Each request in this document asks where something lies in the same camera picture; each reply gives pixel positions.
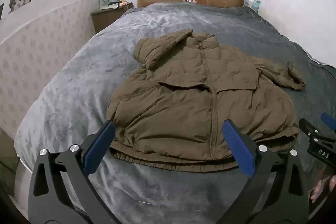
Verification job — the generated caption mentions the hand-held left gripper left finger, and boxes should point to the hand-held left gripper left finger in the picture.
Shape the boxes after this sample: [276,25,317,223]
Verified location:
[28,120,117,224]

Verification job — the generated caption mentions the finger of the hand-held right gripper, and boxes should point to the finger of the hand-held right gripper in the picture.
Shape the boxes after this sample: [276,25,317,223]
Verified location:
[320,112,336,132]
[299,118,329,142]

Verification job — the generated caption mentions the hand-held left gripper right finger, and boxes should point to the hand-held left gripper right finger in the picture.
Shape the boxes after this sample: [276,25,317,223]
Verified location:
[220,119,309,224]

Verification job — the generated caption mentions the olive brown puffer jacket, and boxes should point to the olive brown puffer jacket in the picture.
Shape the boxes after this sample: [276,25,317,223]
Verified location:
[106,29,307,173]

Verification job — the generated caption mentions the person's right hand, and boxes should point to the person's right hand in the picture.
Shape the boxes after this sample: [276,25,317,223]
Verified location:
[310,174,336,201]

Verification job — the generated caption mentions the grey plush blanket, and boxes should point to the grey plush blanket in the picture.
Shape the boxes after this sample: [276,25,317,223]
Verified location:
[14,1,336,224]

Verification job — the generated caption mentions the white bed base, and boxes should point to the white bed base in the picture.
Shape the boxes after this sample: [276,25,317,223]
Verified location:
[15,158,35,212]

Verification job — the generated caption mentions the wooden nightstand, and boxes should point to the wooden nightstand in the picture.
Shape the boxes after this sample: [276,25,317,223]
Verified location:
[91,2,134,34]

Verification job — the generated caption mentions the checkered pillow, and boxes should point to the checkered pillow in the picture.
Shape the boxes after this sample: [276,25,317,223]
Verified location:
[243,0,261,12]

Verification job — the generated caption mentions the pale green bag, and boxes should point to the pale green bag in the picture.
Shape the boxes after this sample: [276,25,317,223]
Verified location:
[99,0,122,10]

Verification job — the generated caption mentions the hat cat wall sticker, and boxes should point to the hat cat wall sticker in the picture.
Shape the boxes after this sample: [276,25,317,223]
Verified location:
[8,0,31,14]

